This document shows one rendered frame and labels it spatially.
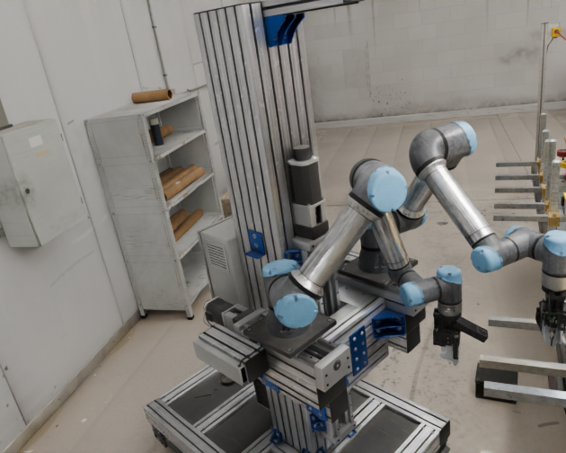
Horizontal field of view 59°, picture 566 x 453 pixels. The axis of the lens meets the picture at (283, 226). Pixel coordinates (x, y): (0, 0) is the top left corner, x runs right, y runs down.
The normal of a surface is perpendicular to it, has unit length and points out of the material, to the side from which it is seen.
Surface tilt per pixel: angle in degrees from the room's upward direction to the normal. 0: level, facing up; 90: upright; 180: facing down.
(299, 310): 95
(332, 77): 90
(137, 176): 90
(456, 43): 90
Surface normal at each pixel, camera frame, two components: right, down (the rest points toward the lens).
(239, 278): 0.69, 0.18
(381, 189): 0.30, 0.24
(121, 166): -0.26, 0.40
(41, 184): 0.95, -0.03
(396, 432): -0.15, -0.92
